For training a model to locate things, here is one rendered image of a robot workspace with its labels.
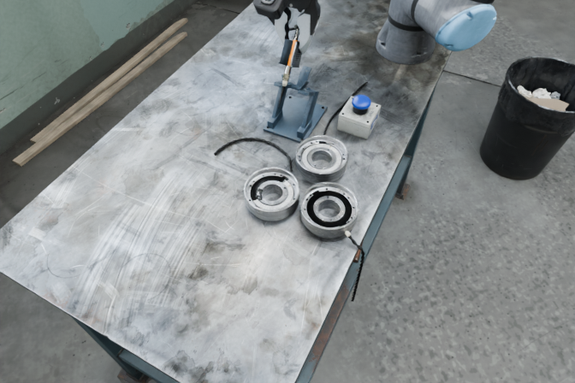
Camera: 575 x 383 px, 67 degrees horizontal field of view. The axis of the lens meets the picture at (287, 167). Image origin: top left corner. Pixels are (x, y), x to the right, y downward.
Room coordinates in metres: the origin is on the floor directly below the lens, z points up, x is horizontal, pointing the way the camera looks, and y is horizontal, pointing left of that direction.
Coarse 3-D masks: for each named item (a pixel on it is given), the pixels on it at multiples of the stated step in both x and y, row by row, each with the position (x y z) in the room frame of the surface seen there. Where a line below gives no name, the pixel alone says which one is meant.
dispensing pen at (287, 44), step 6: (294, 36) 0.72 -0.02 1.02; (288, 42) 0.70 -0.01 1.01; (288, 48) 0.70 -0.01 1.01; (282, 54) 0.69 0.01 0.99; (288, 54) 0.69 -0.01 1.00; (282, 60) 0.69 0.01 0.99; (288, 66) 0.69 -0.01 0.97; (288, 72) 0.68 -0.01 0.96; (282, 78) 0.68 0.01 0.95; (288, 78) 0.68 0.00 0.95; (282, 84) 0.67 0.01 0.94; (282, 90) 0.67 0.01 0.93
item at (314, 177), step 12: (300, 144) 0.61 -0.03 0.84; (312, 144) 0.62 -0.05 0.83; (336, 144) 0.61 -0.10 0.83; (300, 156) 0.58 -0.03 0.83; (312, 156) 0.59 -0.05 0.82; (324, 156) 0.60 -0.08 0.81; (300, 168) 0.55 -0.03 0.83; (324, 168) 0.55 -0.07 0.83; (312, 180) 0.53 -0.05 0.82; (324, 180) 0.53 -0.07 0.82
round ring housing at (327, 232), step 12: (312, 192) 0.49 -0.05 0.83; (348, 192) 0.49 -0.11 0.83; (300, 204) 0.46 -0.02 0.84; (324, 204) 0.47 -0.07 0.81; (336, 204) 0.47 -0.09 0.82; (300, 216) 0.45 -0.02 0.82; (324, 216) 0.44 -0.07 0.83; (336, 216) 0.44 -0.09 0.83; (312, 228) 0.41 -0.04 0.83; (324, 228) 0.40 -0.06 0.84; (336, 228) 0.40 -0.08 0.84; (348, 228) 0.41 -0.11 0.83
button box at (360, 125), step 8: (352, 104) 0.72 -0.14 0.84; (376, 104) 0.72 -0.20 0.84; (344, 112) 0.69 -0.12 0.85; (352, 112) 0.69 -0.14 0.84; (360, 112) 0.69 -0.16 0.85; (368, 112) 0.69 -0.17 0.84; (376, 112) 0.69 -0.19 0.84; (344, 120) 0.68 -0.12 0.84; (352, 120) 0.67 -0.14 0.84; (360, 120) 0.67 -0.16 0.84; (368, 120) 0.67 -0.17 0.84; (376, 120) 0.70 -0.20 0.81; (344, 128) 0.68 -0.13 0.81; (352, 128) 0.67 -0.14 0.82; (360, 128) 0.66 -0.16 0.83; (368, 128) 0.65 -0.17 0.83; (360, 136) 0.66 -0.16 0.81; (368, 136) 0.66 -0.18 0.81
